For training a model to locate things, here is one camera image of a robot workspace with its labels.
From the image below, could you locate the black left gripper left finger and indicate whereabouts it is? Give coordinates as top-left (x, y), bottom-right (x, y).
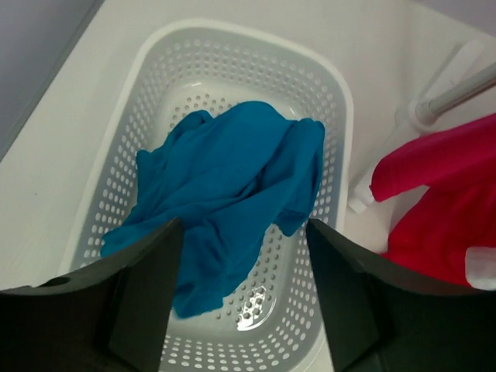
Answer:
top-left (1, 219), bottom-right (184, 371)

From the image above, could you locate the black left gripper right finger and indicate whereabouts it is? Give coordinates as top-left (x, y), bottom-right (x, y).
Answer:
top-left (306, 219), bottom-right (495, 371)

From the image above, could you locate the white t shirt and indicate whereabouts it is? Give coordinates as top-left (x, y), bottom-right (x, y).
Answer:
top-left (465, 247), bottom-right (496, 291)

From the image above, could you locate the red t shirt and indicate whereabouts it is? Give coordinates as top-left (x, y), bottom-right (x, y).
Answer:
top-left (370, 115), bottom-right (495, 287)

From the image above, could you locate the blue t shirt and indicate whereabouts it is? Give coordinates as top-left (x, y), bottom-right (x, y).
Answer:
top-left (100, 102), bottom-right (326, 319)

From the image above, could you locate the white perforated plastic basket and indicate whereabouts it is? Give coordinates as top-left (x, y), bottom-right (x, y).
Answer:
top-left (60, 19), bottom-right (353, 371)

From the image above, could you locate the silver white clothes rack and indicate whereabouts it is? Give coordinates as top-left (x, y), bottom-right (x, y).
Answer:
top-left (347, 40), bottom-right (495, 214)

